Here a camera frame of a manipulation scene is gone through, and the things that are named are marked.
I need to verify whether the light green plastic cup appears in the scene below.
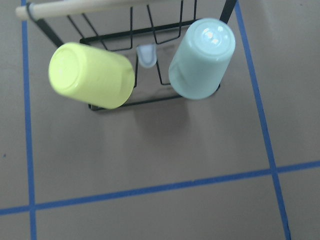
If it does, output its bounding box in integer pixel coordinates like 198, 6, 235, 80
168, 18, 236, 100

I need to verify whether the yellow plastic cup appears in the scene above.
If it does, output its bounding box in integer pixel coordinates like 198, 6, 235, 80
48, 42, 135, 109

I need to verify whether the black wire cup rack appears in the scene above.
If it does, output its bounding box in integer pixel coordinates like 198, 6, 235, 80
26, 0, 237, 108

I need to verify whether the wooden rack handle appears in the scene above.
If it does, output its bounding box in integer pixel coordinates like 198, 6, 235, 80
15, 0, 154, 21

